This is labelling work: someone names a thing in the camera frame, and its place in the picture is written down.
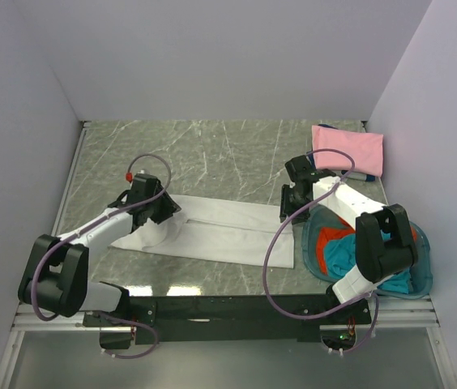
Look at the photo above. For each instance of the black base crossbar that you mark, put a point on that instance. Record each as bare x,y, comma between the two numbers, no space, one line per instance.
219,318

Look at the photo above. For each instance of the pink folded t-shirt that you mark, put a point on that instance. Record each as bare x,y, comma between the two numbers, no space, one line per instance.
366,149

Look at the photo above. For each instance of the blue white folded t-shirt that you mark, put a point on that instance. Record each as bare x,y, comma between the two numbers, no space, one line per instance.
353,175

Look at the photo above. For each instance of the teal t-shirt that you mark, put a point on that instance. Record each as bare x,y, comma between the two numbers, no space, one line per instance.
339,256

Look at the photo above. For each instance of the orange t-shirt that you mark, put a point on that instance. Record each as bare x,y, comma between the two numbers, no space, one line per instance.
327,233

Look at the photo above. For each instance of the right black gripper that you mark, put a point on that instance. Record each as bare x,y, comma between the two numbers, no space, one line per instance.
284,206

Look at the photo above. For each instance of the translucent blue laundry basket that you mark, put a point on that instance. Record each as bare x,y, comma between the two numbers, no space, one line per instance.
421,275

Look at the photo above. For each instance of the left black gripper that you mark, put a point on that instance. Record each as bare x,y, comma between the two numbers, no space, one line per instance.
168,207

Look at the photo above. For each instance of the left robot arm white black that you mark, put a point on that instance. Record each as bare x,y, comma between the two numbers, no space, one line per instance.
55,280

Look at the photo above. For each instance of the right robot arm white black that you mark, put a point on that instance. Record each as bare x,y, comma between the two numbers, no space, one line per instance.
384,244

